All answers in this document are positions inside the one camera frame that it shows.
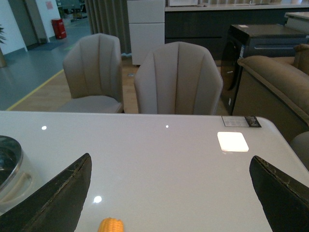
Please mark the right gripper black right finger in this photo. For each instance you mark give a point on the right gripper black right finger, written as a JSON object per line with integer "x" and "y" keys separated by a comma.
{"x": 285, "y": 201}

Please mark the beige chair left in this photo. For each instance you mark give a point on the beige chair left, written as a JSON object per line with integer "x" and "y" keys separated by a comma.
{"x": 93, "y": 70}

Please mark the cream steel cooking pot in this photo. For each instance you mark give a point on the cream steel cooking pot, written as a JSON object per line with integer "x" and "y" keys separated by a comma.
{"x": 18, "y": 177}

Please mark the grey curtain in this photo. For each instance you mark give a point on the grey curtain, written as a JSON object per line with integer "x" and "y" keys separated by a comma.
{"x": 110, "y": 17}

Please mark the tan sofa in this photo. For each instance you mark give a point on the tan sofa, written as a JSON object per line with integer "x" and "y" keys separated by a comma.
{"x": 276, "y": 89}

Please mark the beige chair right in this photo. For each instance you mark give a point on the beige chair right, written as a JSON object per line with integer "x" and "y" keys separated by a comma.
{"x": 178, "y": 78}

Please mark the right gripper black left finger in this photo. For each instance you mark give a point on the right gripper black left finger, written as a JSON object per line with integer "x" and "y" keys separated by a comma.
{"x": 56, "y": 206}

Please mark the dark kitchen counter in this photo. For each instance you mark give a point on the dark kitchen counter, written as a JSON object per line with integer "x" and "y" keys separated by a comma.
{"x": 207, "y": 23}

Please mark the white cabinet column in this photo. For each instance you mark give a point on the white cabinet column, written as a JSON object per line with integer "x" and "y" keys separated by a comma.
{"x": 146, "y": 27}

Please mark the table label sticker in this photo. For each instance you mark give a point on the table label sticker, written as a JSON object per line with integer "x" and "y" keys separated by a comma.
{"x": 241, "y": 121}

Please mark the red fire extinguisher box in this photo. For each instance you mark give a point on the red fire extinguisher box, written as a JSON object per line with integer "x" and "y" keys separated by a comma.
{"x": 59, "y": 28}

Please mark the yellow corn cob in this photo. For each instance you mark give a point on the yellow corn cob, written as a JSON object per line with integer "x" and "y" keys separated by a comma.
{"x": 111, "y": 225}

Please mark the beige chair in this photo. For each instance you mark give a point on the beige chair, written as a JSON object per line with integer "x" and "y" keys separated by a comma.
{"x": 93, "y": 70}
{"x": 178, "y": 78}

